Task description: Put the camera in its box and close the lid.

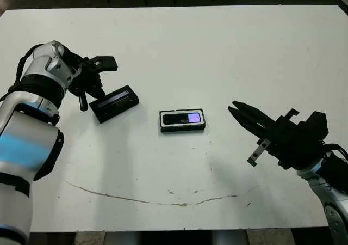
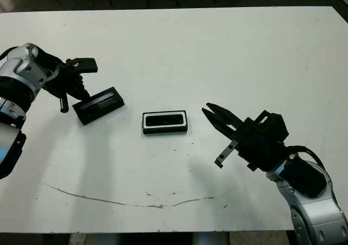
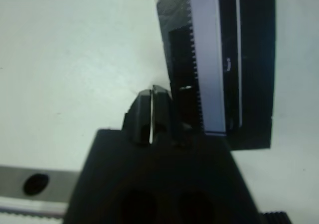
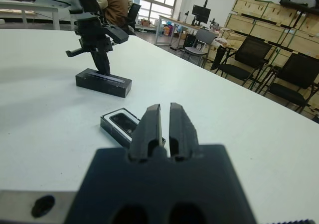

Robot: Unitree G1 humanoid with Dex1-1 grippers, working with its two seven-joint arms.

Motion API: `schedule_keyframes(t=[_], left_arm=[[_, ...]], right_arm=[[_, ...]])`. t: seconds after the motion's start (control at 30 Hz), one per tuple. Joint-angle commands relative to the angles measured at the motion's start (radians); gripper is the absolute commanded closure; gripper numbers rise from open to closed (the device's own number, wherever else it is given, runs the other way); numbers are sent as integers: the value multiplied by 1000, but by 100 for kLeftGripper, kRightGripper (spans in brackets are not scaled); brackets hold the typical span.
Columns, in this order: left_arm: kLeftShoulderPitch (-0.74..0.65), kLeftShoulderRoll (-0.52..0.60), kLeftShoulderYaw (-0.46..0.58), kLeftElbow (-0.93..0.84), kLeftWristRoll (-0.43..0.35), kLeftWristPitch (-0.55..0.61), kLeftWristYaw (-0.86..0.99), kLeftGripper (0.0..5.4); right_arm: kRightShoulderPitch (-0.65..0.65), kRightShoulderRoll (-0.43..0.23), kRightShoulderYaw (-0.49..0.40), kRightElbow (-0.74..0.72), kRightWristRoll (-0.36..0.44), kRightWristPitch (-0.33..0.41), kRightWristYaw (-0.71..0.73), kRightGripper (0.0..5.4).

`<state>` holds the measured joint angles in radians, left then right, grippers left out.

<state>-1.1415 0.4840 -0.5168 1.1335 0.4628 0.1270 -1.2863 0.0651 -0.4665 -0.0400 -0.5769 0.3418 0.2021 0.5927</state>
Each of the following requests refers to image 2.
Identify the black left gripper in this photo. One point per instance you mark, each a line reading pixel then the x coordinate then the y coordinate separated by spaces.
pixel 63 81

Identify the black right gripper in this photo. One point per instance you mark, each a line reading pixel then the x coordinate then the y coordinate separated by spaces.
pixel 258 147

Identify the black camera box lid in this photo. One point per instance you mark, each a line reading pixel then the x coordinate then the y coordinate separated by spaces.
pixel 103 106

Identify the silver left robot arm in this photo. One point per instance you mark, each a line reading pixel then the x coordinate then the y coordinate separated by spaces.
pixel 16 73

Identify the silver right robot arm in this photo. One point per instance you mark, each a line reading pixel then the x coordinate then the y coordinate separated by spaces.
pixel 315 212

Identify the black box base white insert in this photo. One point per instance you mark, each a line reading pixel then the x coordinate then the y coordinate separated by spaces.
pixel 163 130

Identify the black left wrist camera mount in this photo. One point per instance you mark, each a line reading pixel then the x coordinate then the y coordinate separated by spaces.
pixel 87 65

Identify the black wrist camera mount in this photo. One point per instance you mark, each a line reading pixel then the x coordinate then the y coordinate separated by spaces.
pixel 276 126
pixel 87 65

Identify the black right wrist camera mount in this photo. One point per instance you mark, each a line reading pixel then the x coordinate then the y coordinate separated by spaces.
pixel 276 126

